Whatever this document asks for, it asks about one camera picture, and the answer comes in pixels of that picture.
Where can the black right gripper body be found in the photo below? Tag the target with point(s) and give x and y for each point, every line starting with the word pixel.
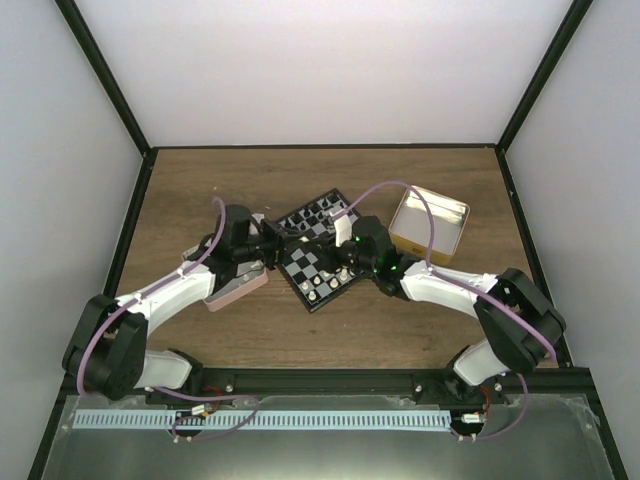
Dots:
pixel 332 263

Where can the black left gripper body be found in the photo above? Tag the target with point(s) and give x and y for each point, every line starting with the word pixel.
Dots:
pixel 271 247

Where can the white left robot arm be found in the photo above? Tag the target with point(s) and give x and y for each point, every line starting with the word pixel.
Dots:
pixel 108 353

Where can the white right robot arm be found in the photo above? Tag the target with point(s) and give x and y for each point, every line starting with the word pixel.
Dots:
pixel 521 326

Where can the black grey chess board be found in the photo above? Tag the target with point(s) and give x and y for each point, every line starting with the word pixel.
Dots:
pixel 302 265

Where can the pink tin with pieces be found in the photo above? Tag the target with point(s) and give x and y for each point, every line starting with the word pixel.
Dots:
pixel 248 277

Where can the black chess pieces row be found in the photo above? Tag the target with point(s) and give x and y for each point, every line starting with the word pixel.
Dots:
pixel 316 216

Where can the yellow empty tin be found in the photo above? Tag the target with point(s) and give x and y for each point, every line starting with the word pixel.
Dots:
pixel 413 230

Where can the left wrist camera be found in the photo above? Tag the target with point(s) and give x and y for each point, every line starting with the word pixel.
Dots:
pixel 255 227

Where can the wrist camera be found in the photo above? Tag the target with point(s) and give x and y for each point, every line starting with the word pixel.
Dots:
pixel 342 227
pixel 255 227

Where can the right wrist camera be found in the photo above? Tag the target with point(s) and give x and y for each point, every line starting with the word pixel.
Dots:
pixel 342 227

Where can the light blue slotted cable duct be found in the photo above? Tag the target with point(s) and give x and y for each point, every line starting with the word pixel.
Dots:
pixel 422 420

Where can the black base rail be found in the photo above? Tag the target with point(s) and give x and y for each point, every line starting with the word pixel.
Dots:
pixel 425 386

